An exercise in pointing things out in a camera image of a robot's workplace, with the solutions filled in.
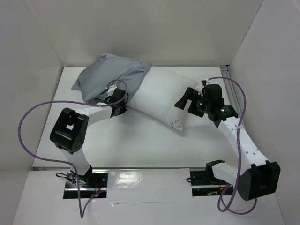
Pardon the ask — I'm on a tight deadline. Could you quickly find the white pillow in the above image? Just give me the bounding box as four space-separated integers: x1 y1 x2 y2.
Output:
127 67 199 131

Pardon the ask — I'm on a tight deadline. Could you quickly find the grey pillowcase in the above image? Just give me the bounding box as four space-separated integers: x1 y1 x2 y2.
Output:
72 53 152 104

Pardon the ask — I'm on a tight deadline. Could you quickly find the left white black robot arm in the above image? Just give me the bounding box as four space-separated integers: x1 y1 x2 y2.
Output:
50 85 128 187

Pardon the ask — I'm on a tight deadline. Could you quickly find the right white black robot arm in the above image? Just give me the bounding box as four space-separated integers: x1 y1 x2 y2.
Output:
174 84 280 201

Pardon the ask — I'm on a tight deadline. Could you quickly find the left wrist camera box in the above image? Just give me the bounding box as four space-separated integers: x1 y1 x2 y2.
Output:
107 85 117 92

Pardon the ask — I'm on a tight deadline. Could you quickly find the aluminium rail frame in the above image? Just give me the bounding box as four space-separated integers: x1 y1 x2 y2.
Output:
219 64 258 166

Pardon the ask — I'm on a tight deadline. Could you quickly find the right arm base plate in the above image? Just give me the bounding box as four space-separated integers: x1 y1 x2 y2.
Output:
186 167 229 197

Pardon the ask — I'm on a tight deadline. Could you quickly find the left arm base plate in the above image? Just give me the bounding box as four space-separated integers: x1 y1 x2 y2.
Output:
56 169 108 199

